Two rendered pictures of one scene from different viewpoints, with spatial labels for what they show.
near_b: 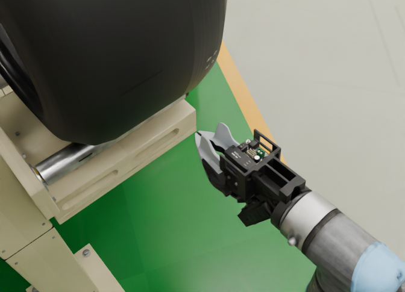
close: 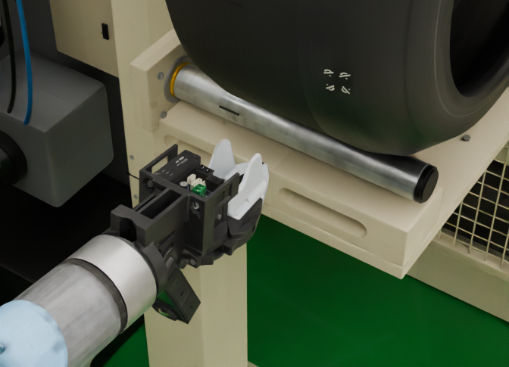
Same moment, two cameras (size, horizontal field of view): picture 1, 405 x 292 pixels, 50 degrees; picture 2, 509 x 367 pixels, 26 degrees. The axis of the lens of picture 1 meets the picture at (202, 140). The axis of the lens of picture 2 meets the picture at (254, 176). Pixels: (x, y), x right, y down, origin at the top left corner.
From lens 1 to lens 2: 80 cm
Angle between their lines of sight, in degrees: 48
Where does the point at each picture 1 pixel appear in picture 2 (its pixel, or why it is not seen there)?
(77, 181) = (202, 130)
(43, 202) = (137, 90)
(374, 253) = (31, 315)
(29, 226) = not seen: hidden behind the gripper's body
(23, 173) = (162, 46)
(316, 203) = (113, 255)
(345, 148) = not seen: outside the picture
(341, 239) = (53, 281)
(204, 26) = (315, 1)
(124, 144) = (290, 161)
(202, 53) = (310, 46)
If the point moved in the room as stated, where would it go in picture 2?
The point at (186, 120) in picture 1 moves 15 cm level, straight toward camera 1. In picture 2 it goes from (384, 230) to (257, 262)
